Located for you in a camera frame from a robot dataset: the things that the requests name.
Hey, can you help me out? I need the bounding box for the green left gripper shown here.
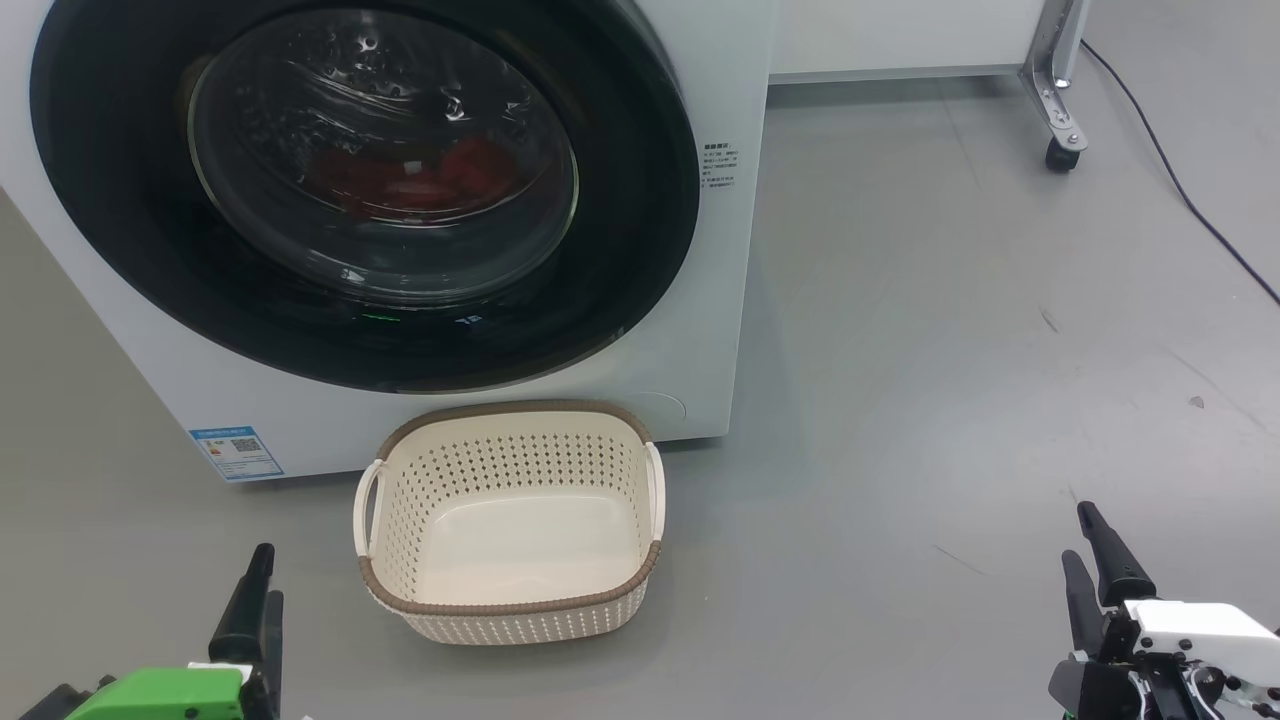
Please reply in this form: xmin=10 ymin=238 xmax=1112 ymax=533
xmin=20 ymin=543 xmax=285 ymax=720

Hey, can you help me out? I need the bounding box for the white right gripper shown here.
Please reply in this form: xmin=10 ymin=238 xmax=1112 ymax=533
xmin=1048 ymin=500 xmax=1280 ymax=720

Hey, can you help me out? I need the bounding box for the red and white garment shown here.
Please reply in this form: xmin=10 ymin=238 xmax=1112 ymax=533
xmin=305 ymin=137 xmax=521 ymax=216

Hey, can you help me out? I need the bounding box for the black round glass washer door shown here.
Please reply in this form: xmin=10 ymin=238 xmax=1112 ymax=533
xmin=30 ymin=0 xmax=701 ymax=394

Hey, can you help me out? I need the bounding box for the cream perforated basket brown rim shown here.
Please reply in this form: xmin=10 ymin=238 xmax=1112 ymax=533
xmin=352 ymin=400 xmax=667 ymax=646

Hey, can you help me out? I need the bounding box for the white front-load washing machine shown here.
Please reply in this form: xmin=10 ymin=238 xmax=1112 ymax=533
xmin=0 ymin=0 xmax=781 ymax=483

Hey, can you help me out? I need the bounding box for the stainless steel washing machine drum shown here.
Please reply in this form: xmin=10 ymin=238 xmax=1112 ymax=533
xmin=190 ymin=10 xmax=579 ymax=301

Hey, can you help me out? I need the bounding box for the blue energy label sticker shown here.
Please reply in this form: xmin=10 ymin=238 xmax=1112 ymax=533
xmin=188 ymin=427 xmax=285 ymax=483

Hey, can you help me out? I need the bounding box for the small printed text sticker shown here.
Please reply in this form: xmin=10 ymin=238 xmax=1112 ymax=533
xmin=700 ymin=142 xmax=741 ymax=191

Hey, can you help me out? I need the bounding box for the white partition board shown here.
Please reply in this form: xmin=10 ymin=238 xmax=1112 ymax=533
xmin=768 ymin=0 xmax=1061 ymax=84

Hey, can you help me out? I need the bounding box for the black floor cable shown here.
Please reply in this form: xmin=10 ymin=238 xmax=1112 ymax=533
xmin=1078 ymin=40 xmax=1280 ymax=306

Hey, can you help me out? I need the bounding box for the metal bracket with caster wheel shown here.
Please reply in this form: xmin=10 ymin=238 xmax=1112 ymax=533
xmin=1018 ymin=0 xmax=1091 ymax=174

